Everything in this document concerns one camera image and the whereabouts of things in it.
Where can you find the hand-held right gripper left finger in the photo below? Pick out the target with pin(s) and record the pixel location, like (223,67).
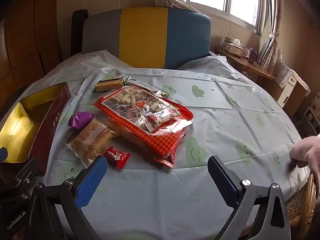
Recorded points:
(91,182)

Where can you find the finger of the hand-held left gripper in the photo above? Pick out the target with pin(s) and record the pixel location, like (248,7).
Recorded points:
(3,154)

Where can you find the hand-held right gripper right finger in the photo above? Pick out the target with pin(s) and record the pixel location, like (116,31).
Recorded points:
(221,180)

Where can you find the small red candy packet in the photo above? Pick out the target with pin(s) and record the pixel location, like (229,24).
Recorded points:
(116,156)

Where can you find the clear rice cracker packet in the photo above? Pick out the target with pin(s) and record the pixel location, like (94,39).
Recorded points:
(87,140)

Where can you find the maroon gift box gold interior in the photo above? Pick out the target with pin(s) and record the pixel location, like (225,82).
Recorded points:
(50,125)

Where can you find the purple candy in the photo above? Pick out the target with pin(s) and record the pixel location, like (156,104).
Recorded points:
(80,120)

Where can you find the large red snack bag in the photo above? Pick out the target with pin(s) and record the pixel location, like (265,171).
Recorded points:
(160,140)

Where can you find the white and brown bar packet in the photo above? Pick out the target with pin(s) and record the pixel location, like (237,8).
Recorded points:
(140,84)

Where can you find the pale cloud print tablecloth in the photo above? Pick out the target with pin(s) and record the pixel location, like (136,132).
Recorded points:
(160,205)

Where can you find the wicker chair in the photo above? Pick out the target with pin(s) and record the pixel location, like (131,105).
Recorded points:
(297,205)

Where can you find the white side cabinet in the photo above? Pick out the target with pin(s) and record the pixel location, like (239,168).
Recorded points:
(287,92)

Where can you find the wooden desk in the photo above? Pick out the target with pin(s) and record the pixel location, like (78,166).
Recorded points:
(250,66)

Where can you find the floral cloth cover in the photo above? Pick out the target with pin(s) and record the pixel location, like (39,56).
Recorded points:
(282,70)

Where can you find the small purple box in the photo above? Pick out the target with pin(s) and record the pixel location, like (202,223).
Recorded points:
(252,57)

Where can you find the ornate tissue box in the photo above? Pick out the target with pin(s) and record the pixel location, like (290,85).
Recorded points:
(233,48)

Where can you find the floral hanging curtain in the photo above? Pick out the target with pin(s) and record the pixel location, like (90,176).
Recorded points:
(272,47)

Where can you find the grey yellow blue sofa backrest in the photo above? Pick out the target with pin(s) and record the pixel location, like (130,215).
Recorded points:
(142,35)

